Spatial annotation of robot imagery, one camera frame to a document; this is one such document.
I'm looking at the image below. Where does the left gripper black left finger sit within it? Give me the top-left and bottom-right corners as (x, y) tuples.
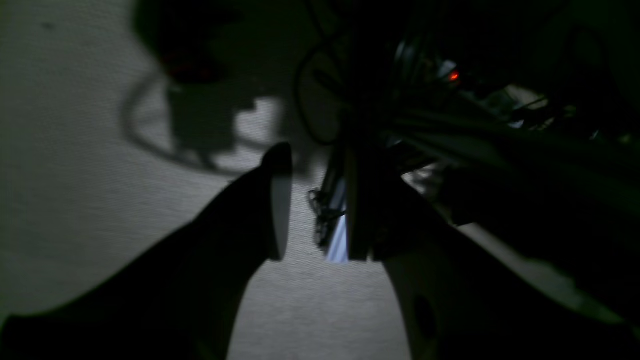
(1, 142), (293, 360)

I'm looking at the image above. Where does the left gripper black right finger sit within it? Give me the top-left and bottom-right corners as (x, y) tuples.
(345, 145), (639, 360)

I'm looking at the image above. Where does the black camera cable left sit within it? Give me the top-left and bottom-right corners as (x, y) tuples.
(294, 40), (346, 147)

